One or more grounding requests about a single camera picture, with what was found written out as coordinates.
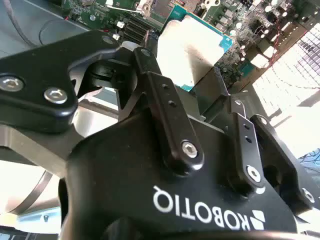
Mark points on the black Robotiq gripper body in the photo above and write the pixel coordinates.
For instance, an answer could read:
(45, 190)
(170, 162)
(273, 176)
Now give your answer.
(130, 175)

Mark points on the silver green CPU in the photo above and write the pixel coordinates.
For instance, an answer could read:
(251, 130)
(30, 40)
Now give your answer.
(185, 42)

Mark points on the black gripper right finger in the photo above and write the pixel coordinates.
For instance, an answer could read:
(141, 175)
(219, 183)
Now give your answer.
(246, 150)

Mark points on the metal socket cover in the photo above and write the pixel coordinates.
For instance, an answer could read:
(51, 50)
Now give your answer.
(150, 12)

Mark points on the metal locking lever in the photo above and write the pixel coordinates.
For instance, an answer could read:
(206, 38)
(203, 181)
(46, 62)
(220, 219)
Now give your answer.
(122, 9)

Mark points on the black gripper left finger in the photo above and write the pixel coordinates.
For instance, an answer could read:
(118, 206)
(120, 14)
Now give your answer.
(37, 62)

